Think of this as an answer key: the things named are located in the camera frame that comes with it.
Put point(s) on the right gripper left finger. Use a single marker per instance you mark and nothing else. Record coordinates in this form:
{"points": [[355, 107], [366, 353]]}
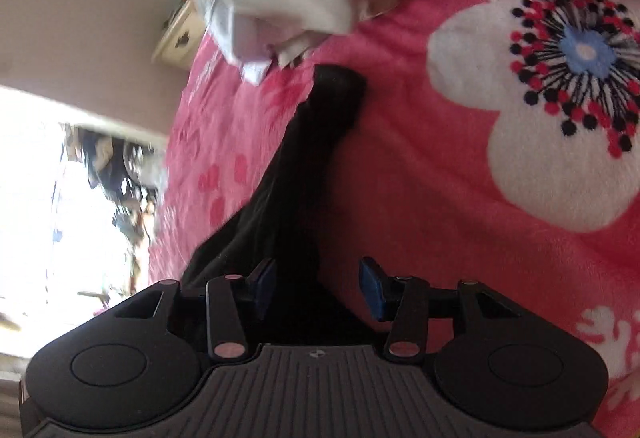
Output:
{"points": [[237, 307]]}

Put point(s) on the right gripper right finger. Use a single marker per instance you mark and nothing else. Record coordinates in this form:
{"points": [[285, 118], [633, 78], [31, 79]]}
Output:
{"points": [[402, 301]]}

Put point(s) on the black smile t-shirt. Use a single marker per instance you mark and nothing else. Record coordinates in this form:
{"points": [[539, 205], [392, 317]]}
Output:
{"points": [[280, 222]]}

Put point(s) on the wheelchair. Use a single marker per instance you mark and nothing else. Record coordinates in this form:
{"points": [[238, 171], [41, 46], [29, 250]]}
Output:
{"points": [[116, 165]]}

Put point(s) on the pink floral bed blanket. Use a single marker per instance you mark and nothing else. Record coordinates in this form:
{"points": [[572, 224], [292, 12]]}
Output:
{"points": [[499, 141]]}

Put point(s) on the cream nightstand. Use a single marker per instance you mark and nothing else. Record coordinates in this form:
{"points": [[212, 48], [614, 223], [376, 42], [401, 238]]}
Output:
{"points": [[180, 41]]}

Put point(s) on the beige trousers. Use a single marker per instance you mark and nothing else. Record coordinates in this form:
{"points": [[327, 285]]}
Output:
{"points": [[292, 51]]}

